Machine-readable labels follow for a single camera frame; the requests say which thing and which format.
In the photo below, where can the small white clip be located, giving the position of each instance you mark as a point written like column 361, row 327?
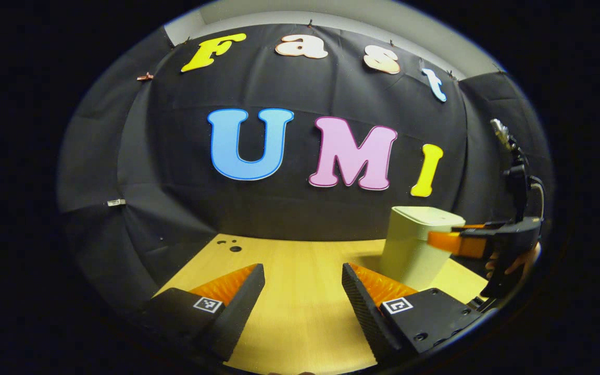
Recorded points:
column 116, row 202

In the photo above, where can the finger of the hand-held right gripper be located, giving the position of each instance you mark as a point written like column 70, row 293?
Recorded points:
column 482, row 227
column 461, row 245

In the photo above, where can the small copper clip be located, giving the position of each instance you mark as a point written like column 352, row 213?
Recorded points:
column 145, row 77

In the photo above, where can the black backdrop cloth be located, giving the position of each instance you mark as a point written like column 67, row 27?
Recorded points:
column 300, row 213

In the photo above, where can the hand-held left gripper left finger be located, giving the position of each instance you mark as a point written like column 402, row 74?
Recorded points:
column 240, row 312

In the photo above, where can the wooden desktop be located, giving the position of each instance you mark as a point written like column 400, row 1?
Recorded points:
column 300, row 291

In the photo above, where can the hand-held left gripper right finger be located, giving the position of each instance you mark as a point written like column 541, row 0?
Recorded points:
column 365, row 315

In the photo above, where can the green desktop garbage bin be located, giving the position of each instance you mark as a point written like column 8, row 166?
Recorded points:
column 414, row 250

